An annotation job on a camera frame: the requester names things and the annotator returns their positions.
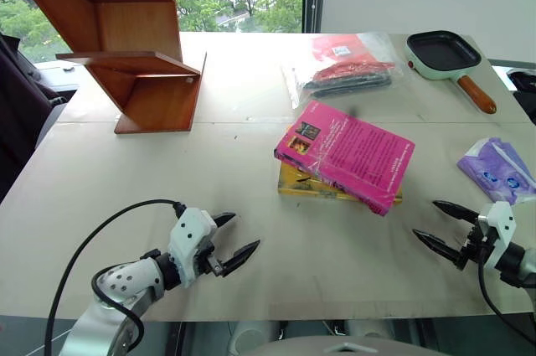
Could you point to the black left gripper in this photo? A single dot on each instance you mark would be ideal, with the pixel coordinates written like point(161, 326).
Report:
point(211, 259)

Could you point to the mint green frying pan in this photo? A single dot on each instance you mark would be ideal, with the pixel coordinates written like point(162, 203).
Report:
point(441, 54)

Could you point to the brown wooden zigzag bookshelf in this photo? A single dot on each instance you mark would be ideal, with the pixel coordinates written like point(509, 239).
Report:
point(138, 29)

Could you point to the black office chair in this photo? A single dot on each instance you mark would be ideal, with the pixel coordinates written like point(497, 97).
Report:
point(25, 117)

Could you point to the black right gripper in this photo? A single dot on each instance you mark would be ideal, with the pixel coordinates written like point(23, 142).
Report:
point(475, 247)

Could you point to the yellow paperback book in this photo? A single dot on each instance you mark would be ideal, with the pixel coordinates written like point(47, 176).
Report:
point(301, 184)

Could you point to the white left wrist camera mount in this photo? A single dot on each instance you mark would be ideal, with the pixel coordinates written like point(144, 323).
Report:
point(188, 238)

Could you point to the red packet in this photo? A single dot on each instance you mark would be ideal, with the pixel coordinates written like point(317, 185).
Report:
point(335, 58)

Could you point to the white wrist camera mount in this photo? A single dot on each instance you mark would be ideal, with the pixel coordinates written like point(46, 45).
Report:
point(500, 228)
point(188, 238)

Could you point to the clear plastic zip bag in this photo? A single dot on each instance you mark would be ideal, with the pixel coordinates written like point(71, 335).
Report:
point(377, 54)

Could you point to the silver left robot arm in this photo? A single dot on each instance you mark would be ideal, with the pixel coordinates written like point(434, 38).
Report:
point(113, 301)

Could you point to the purple tissue pack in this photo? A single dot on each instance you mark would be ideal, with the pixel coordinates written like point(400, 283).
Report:
point(498, 169)

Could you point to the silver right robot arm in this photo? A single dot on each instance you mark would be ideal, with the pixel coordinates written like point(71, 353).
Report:
point(521, 264)

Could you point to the pale grey rounded cylinder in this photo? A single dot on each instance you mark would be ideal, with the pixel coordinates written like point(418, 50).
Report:
point(255, 335)
point(370, 328)

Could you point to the black pen bundle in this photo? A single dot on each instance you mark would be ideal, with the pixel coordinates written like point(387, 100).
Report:
point(352, 81)

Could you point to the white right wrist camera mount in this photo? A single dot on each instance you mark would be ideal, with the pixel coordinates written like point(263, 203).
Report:
point(500, 228)

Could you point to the pink paperback book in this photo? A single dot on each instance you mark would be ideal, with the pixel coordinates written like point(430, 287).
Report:
point(356, 151)

